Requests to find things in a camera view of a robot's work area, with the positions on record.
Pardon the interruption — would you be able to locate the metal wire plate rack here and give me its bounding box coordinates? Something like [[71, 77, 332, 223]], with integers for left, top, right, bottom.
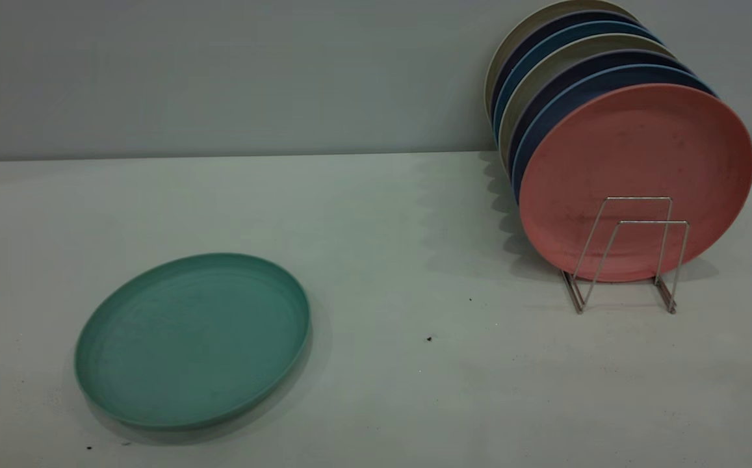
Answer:
[[561, 196, 691, 315]]

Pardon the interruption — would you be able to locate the green round plate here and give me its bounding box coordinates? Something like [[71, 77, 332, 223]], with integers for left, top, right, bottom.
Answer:
[[74, 252, 312, 431]]

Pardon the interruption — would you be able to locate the beige round plate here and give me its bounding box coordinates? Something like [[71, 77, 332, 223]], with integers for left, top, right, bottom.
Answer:
[[484, 0, 642, 121], [498, 34, 679, 170]]

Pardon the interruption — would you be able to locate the teal blue round plate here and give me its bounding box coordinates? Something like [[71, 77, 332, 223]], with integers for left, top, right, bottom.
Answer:
[[493, 20, 666, 140]]

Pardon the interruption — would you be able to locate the dark purple round plate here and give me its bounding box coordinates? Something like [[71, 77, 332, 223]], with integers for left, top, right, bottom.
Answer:
[[489, 8, 651, 121], [508, 49, 695, 179]]

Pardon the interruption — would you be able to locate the pink round plate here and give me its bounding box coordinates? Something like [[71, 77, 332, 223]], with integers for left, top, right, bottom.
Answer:
[[519, 83, 752, 283]]

